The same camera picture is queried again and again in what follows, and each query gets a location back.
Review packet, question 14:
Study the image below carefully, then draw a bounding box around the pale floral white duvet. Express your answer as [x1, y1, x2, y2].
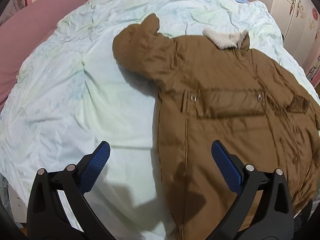
[1, 0, 318, 239]

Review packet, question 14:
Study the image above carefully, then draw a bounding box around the pink bed sheet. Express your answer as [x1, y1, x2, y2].
[0, 0, 86, 108]

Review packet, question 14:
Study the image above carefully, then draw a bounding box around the white wardrobe with red decals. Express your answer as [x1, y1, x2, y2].
[271, 0, 319, 68]

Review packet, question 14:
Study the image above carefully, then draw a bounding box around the brown jacket with fleece collar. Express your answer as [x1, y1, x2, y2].
[112, 14, 319, 239]

